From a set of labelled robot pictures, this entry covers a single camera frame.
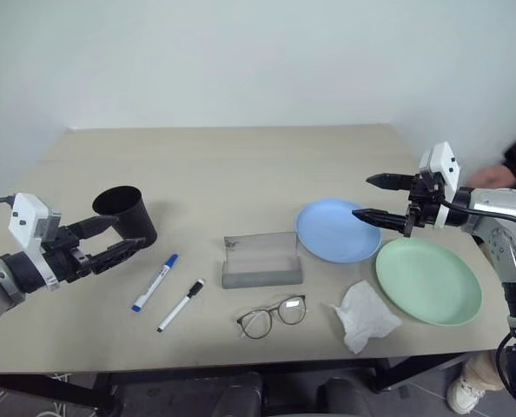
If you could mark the bystander's white shoe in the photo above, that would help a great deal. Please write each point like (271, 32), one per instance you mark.
(464, 395)

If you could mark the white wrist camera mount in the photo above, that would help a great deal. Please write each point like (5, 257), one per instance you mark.
(442, 163)
(25, 217)

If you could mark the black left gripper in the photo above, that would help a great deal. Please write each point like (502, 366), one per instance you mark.
(64, 256)

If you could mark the blue plate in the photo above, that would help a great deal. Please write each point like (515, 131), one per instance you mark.
(327, 234)

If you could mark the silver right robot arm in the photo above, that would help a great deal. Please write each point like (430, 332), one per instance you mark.
(501, 204)

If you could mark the large dark rounded shape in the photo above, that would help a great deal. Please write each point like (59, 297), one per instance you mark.
(188, 395)

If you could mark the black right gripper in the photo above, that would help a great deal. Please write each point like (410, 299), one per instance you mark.
(425, 204)

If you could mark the bystander's beige trouser leg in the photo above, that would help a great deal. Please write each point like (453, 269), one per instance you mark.
(481, 369)

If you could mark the grey translucent glasses case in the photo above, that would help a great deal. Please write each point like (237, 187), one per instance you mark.
(262, 278)

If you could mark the thin framed round glasses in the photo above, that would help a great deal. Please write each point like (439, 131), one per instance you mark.
(258, 325)

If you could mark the green plate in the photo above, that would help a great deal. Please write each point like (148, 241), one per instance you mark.
(427, 278)

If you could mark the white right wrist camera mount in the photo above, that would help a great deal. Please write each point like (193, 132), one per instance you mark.
(442, 163)

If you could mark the white tissue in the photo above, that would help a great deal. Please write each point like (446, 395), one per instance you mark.
(366, 317)

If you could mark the black cup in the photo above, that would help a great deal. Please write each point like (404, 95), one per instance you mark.
(132, 217)

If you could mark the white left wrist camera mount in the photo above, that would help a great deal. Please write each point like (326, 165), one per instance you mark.
(25, 217)

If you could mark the black capped white marker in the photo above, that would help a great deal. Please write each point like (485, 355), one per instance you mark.
(177, 309)

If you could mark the bystander's bare hand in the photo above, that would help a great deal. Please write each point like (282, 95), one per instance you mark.
(497, 176)

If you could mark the blue capped white marker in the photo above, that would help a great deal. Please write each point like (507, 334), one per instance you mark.
(156, 282)

